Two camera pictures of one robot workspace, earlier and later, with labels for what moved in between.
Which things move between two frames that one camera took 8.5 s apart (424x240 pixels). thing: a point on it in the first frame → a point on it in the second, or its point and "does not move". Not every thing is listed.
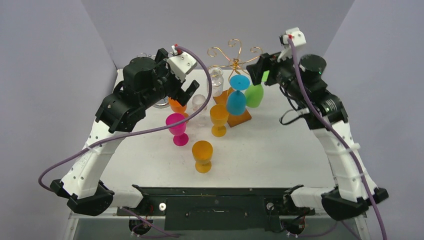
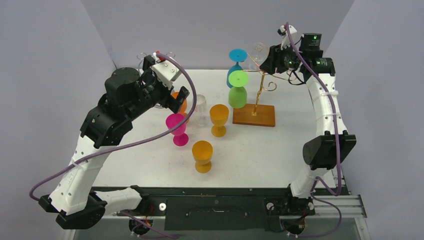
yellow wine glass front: x=202 y=151 does not move
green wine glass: x=254 y=96 → x=237 y=94
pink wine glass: x=180 y=138 does not move
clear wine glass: x=217 y=80 → x=258 y=53
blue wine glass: x=236 y=102 → x=237 y=55
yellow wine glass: x=219 y=114 does not move
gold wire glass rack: x=234 y=99 → x=257 y=114
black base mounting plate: x=218 y=208 does not move
